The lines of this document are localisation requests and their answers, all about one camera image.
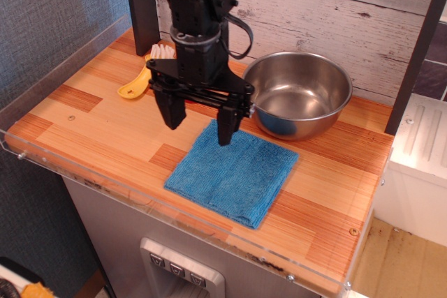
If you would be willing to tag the silver dispenser button panel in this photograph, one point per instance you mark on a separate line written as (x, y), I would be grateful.
(172, 274)

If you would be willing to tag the clear acrylic table guard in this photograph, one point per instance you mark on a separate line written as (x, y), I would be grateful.
(77, 126)

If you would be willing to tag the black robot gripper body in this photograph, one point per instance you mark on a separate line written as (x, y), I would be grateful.
(202, 72)

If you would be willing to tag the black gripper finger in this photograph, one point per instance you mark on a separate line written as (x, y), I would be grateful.
(171, 105)
(228, 122)

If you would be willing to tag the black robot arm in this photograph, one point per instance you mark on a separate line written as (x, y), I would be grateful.
(205, 16)

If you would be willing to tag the dark right vertical post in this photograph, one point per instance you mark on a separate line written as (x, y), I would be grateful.
(425, 36)

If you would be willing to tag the yellow object bottom left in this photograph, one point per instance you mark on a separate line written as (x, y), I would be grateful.
(36, 290)

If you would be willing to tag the white toy sink unit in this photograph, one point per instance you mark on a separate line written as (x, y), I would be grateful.
(412, 192)

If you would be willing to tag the grey toy fridge cabinet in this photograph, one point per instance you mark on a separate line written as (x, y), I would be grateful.
(116, 229)

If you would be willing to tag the stainless steel bowl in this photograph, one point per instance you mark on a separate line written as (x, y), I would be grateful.
(297, 95)

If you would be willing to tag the blue towel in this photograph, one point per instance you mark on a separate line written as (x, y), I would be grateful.
(239, 181)

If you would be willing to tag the yellow dish brush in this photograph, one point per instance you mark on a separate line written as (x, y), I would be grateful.
(135, 88)

